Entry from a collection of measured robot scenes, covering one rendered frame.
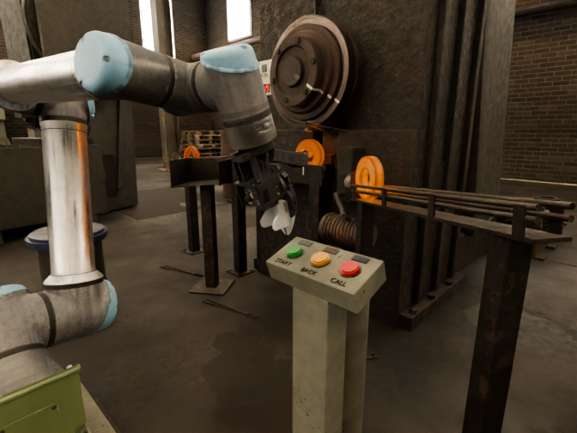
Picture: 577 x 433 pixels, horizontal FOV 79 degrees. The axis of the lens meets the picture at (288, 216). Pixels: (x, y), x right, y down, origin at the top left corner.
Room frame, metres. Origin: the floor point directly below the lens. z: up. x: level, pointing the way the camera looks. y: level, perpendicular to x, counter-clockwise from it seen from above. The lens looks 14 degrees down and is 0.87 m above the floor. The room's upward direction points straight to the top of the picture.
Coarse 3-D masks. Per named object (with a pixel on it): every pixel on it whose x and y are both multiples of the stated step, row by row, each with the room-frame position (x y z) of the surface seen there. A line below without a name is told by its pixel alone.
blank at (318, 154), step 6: (300, 144) 1.72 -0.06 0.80; (306, 144) 1.70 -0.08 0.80; (312, 144) 1.68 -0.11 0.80; (318, 144) 1.66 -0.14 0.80; (300, 150) 1.72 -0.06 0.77; (312, 150) 1.68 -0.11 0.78; (318, 150) 1.65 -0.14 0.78; (318, 156) 1.65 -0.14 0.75; (324, 156) 1.66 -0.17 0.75; (312, 162) 1.67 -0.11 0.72; (318, 162) 1.65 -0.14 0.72
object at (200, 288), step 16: (176, 160) 1.86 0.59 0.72; (192, 160) 1.98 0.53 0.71; (208, 160) 1.96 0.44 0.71; (224, 160) 1.83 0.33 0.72; (176, 176) 1.84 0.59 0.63; (192, 176) 1.98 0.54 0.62; (208, 176) 1.96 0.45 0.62; (224, 176) 1.82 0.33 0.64; (208, 192) 1.83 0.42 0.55; (208, 208) 1.83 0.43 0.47; (208, 224) 1.83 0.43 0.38; (208, 240) 1.83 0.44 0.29; (208, 256) 1.83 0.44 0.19; (208, 272) 1.83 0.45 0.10; (192, 288) 1.82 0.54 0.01; (208, 288) 1.82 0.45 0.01; (224, 288) 1.82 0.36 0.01
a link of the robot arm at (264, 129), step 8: (264, 120) 0.64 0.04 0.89; (272, 120) 0.66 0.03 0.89; (224, 128) 0.65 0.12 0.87; (232, 128) 0.63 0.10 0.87; (240, 128) 0.62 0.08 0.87; (248, 128) 0.62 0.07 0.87; (256, 128) 0.63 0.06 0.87; (264, 128) 0.63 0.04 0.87; (272, 128) 0.65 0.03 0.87; (232, 136) 0.64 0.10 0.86; (240, 136) 0.63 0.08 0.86; (248, 136) 0.63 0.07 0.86; (256, 136) 0.63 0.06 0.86; (264, 136) 0.63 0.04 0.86; (272, 136) 0.65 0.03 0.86; (232, 144) 0.65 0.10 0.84; (240, 144) 0.63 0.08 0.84; (248, 144) 0.63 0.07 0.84; (256, 144) 0.63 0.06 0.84
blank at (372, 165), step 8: (360, 160) 1.28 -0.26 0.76; (368, 160) 1.22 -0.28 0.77; (376, 160) 1.21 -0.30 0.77; (360, 168) 1.28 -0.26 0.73; (368, 168) 1.22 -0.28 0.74; (376, 168) 1.18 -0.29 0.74; (360, 176) 1.27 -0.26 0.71; (376, 176) 1.17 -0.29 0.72; (360, 184) 1.27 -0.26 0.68; (368, 184) 1.21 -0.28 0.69; (376, 184) 1.17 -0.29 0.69
